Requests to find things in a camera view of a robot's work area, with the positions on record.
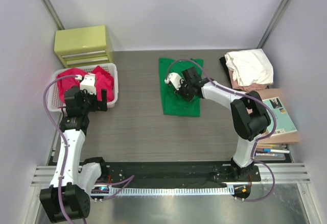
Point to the white marker pen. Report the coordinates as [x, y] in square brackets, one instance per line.
[273, 153]

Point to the teal paperback book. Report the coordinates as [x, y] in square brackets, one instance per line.
[284, 123]

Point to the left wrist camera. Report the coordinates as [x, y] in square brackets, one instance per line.
[88, 83]

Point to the pink folded t shirt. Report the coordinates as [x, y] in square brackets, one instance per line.
[253, 87]

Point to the green t shirt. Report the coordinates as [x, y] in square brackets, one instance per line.
[172, 103]

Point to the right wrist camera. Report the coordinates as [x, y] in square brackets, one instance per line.
[175, 80]

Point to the white folded t shirt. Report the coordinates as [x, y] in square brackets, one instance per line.
[249, 67]

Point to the red t shirt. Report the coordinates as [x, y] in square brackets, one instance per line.
[104, 80]

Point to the white plastic laundry basket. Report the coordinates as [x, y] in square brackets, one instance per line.
[54, 102]

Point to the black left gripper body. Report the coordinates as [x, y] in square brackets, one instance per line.
[91, 104]

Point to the aluminium slotted rail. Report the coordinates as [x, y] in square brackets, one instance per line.
[229, 190]

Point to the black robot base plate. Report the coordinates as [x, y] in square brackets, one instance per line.
[161, 172]

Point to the blue marker pen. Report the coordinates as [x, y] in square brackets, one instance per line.
[268, 150]

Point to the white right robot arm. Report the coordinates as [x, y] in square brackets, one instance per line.
[250, 117]

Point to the pink desk mat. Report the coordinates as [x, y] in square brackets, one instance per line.
[282, 139]

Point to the yellow highlighter pen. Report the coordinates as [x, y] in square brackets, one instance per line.
[267, 145]

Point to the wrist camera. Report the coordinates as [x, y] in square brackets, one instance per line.
[88, 83]
[175, 80]

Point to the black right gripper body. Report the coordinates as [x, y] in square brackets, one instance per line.
[184, 91]

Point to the yellow green drawer cabinet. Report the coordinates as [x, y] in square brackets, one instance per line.
[83, 46]

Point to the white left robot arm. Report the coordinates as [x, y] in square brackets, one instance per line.
[68, 195]

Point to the black folded t shirt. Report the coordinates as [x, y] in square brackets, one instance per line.
[225, 69]

